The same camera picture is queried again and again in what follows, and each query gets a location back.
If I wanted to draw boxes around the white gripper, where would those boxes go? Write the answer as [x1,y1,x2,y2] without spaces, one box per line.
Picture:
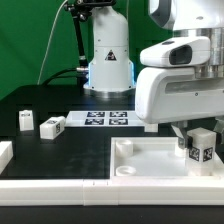
[135,36,224,149]

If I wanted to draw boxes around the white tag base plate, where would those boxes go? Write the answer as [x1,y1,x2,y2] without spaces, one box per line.
[66,111,143,127]

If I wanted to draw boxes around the white left fence piece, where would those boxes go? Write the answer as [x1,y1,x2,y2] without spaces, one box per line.
[0,141,13,174]

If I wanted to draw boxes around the white front fence wall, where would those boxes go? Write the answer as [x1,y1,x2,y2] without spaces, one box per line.
[0,178,224,206]

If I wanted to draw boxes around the white square table top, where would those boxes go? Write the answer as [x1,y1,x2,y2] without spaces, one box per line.
[110,137,224,179]

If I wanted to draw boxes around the black cable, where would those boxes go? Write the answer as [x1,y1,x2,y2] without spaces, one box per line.
[43,67,88,86]

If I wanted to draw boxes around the white cable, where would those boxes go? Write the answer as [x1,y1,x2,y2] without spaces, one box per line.
[37,0,69,86]

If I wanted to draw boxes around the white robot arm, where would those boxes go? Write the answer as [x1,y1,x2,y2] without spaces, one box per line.
[84,0,224,139]

